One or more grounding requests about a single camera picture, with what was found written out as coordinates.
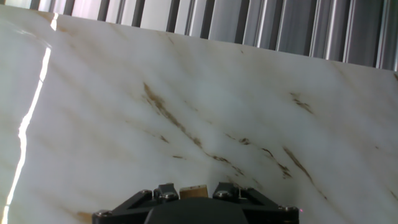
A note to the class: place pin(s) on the white marble pattern mat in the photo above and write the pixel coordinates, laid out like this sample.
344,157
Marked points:
124,124

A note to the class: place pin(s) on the light wooden jenga block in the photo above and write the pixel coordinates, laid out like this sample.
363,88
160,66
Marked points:
193,192

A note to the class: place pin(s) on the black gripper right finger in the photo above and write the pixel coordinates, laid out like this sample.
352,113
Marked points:
224,190

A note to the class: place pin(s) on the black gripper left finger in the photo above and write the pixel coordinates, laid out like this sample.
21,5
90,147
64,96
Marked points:
164,191

